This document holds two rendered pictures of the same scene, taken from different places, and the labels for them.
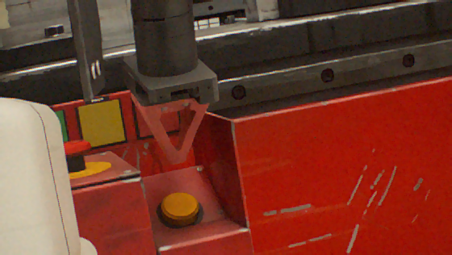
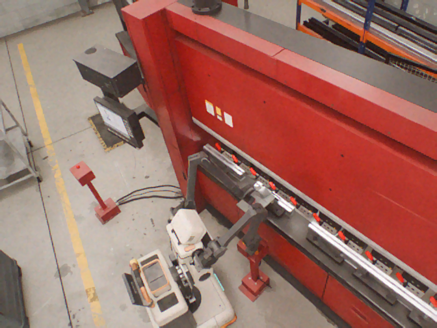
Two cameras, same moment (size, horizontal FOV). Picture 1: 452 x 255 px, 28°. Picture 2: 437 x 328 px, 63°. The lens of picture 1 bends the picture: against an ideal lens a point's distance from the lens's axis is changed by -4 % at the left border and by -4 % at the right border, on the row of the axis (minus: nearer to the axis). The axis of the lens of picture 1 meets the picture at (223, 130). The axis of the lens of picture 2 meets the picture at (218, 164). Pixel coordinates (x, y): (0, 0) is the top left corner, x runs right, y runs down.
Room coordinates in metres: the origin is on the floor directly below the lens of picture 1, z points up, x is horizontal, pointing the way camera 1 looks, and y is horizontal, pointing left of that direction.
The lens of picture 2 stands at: (0.31, -1.12, 3.35)
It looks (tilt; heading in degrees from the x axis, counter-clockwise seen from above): 49 degrees down; 70
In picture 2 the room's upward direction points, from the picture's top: 10 degrees counter-clockwise
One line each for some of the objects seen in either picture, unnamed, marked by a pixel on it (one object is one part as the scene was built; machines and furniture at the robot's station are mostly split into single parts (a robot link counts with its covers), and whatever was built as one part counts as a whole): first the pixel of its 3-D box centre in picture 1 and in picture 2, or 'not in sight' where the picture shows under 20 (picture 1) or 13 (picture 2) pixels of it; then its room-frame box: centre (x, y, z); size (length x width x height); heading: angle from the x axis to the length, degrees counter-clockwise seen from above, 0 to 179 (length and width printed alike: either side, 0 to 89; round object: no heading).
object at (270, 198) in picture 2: not in sight; (255, 201); (1.10, 0.31, 1.00); 0.26 x 0.18 x 0.01; 14
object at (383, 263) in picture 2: not in sight; (384, 258); (1.48, -0.60, 1.18); 0.15 x 0.09 x 0.17; 104
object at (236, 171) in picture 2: not in sight; (224, 162); (1.11, 0.88, 0.92); 0.50 x 0.06 x 0.10; 104
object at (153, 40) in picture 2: not in sight; (204, 113); (1.18, 1.33, 1.15); 0.85 x 0.25 x 2.30; 14
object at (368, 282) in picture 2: not in sight; (374, 286); (1.43, -0.64, 0.89); 0.30 x 0.05 x 0.03; 104
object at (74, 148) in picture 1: (73, 160); not in sight; (0.91, 0.15, 0.79); 0.04 x 0.04 x 0.04
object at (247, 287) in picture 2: not in sight; (253, 283); (0.90, 0.10, 0.06); 0.25 x 0.20 x 0.12; 16
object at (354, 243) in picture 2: not in sight; (356, 238); (1.43, -0.41, 1.18); 0.15 x 0.09 x 0.17; 104
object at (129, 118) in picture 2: not in sight; (121, 120); (0.45, 1.37, 1.42); 0.45 x 0.12 x 0.36; 112
